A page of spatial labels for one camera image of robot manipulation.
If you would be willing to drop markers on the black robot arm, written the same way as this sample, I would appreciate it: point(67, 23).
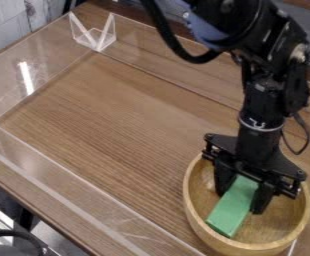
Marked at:
point(268, 44)

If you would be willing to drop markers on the green rectangular block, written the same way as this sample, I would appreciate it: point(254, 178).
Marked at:
point(232, 207)

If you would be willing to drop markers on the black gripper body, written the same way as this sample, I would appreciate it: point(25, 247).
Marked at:
point(252, 152)

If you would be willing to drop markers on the clear acrylic tray wall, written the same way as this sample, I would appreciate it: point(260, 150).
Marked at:
point(100, 128)

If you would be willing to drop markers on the brown wooden bowl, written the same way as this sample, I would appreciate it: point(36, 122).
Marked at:
point(264, 234)

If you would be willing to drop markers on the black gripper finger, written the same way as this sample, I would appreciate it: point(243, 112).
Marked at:
point(262, 197)
point(224, 176)

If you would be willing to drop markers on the clear acrylic corner bracket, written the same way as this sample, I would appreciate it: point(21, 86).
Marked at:
point(96, 39)

